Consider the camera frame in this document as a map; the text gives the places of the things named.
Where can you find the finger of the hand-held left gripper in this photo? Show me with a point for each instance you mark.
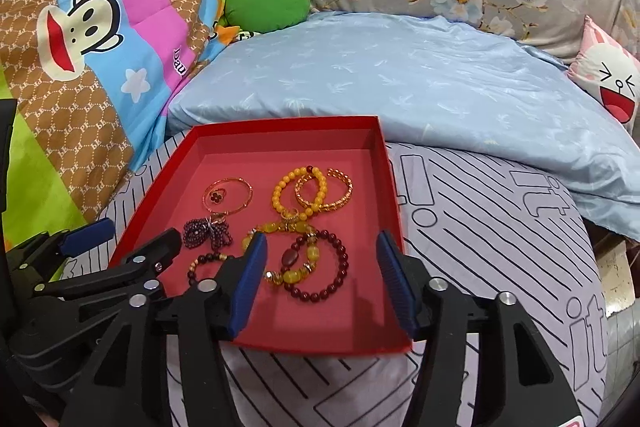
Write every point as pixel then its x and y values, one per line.
pixel 160 247
pixel 90 234

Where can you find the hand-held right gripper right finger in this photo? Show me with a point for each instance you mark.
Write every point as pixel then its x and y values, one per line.
pixel 395 282

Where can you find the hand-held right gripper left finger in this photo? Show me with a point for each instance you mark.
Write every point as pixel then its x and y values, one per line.
pixel 252 277

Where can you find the red tray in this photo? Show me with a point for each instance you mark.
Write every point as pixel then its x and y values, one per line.
pixel 300 142

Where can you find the colourful monkey print quilt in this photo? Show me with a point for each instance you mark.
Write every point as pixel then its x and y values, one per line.
pixel 100 82

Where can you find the light blue pillow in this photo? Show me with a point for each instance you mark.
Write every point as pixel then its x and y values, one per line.
pixel 400 82

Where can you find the cream stool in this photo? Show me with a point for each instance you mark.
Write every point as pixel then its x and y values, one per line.
pixel 612 272

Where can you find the green cushion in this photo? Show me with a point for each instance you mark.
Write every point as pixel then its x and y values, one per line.
pixel 265 2

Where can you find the pink rabbit cushion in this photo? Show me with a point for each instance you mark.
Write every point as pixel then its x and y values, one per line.
pixel 610 77

